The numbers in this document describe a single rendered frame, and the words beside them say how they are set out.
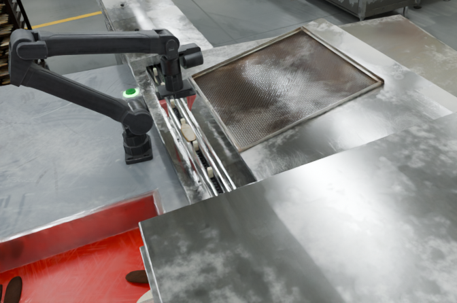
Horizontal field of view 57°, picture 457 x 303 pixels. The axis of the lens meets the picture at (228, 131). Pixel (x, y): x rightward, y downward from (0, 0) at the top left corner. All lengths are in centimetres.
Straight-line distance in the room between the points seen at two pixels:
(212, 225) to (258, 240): 6
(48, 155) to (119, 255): 55
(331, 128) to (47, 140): 98
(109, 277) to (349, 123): 76
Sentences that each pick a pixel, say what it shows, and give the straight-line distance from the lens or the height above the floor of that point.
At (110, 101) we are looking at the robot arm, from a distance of 128.
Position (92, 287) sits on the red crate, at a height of 82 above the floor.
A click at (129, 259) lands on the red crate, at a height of 82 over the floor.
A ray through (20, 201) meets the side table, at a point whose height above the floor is 82.
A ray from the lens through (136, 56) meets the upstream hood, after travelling 181.
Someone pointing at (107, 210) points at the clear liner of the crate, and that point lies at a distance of 111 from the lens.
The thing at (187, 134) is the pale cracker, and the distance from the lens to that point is 138.
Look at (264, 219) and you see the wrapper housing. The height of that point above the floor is 130.
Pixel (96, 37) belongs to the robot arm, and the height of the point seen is 124.
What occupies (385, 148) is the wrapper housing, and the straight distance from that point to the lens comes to 59.
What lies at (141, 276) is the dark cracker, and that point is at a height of 84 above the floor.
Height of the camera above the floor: 167
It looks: 36 degrees down
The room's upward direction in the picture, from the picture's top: 7 degrees counter-clockwise
